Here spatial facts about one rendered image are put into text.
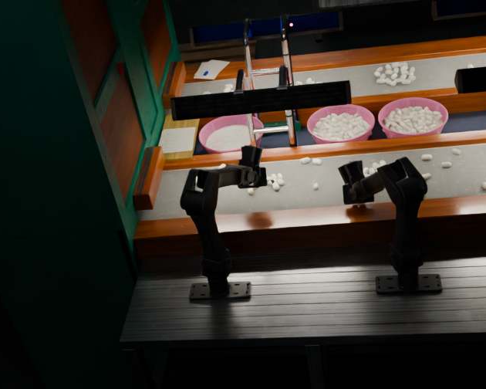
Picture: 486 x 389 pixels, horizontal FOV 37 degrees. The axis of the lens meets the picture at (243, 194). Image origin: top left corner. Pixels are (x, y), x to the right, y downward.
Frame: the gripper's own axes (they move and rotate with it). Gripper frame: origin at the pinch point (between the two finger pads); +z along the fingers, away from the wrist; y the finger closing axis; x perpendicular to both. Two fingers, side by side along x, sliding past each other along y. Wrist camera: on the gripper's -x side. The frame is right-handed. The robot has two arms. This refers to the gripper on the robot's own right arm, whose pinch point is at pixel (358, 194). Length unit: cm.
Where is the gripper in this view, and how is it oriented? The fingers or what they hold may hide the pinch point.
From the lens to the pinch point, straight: 256.0
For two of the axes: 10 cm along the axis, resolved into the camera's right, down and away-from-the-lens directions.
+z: 1.4, 0.4, 9.9
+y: -9.9, 0.8, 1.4
